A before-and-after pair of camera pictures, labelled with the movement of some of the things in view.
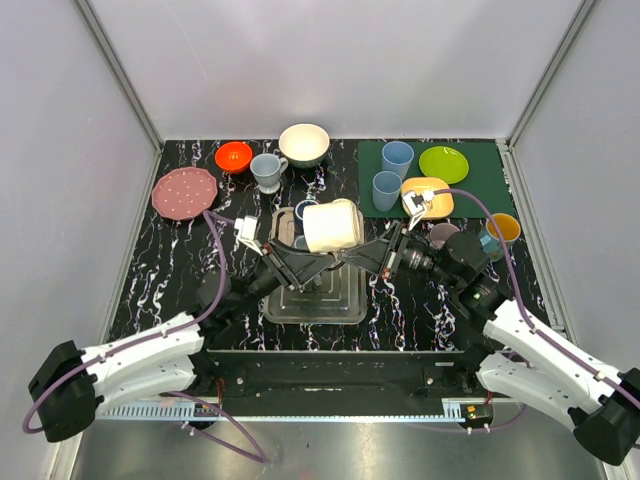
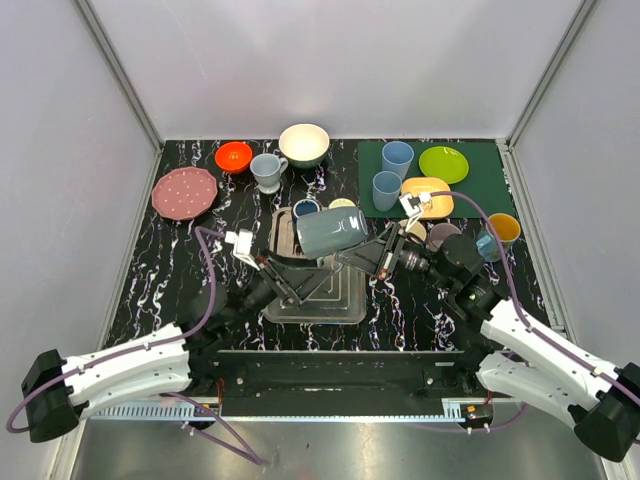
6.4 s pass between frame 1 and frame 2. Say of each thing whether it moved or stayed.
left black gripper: moved
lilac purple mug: stayed
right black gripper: stayed
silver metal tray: stayed
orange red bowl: stayed
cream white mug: moved
